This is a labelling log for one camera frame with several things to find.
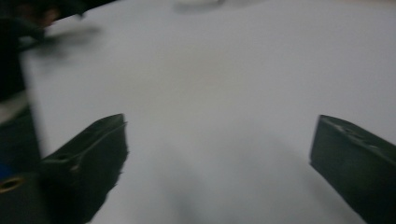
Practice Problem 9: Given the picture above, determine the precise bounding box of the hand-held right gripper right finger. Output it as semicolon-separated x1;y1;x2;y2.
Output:
308;114;396;224

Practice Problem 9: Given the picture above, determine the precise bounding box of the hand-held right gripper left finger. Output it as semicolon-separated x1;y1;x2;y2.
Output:
38;113;130;224

